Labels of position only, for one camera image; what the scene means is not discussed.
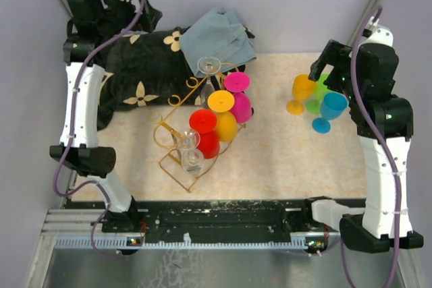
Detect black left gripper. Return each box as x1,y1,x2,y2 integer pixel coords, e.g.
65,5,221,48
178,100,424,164
98,0,163,38

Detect blue wine glass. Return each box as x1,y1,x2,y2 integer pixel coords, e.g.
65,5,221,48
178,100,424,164
312,92,348,134

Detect green wine glass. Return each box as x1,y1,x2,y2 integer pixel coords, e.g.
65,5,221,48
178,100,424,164
306,74,331,115

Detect clear wine glass back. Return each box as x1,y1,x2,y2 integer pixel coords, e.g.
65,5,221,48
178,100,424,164
197,57,221,107

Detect clear wine glass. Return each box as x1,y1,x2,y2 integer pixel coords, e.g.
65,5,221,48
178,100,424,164
175,129,200,151
197,57,221,107
181,148,205,177

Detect magenta wine glass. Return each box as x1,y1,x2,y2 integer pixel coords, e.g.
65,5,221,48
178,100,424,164
224,72,252,124

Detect orange yellow wine glass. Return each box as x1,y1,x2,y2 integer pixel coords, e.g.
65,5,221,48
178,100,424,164
208,90,238,142

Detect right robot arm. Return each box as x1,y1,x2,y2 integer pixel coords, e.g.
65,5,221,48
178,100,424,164
301,40,424,254

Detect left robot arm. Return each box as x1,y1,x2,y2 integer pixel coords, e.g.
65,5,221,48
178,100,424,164
49,0,161,232

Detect red wine glass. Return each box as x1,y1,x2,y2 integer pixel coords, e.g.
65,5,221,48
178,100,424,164
189,109,220,159

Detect clear wine glass middle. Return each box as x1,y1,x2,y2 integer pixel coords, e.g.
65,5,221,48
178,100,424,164
175,129,200,151

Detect clear wine glass front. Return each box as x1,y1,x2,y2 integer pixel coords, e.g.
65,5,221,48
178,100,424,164
181,148,205,177

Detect black cream flower blanket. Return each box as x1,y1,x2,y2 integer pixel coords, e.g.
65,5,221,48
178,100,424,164
88,26,257,130

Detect grey blue folded cloth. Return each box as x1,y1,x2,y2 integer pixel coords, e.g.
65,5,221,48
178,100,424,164
180,7,257,78

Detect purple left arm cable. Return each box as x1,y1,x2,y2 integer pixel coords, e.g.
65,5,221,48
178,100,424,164
53,0,148,260

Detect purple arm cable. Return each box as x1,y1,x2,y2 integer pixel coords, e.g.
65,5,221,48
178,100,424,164
53,0,148,260
339,5,404,288

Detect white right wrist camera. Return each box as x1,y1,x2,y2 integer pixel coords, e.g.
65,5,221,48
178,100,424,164
360,16,394,47

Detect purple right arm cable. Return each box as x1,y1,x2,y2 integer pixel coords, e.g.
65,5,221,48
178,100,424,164
339,5,404,288

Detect gold wire glass rack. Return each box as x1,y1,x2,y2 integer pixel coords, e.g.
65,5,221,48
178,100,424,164
152,62,246,193

